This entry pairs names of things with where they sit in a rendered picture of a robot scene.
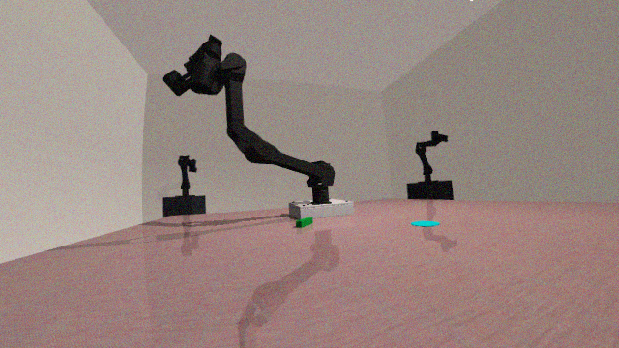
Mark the cyan flat circle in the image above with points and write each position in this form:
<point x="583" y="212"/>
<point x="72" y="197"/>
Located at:
<point x="425" y="223"/>

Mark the green rectangular post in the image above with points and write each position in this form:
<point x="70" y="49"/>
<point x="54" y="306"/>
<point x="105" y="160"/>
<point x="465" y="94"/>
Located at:
<point x="304" y="222"/>

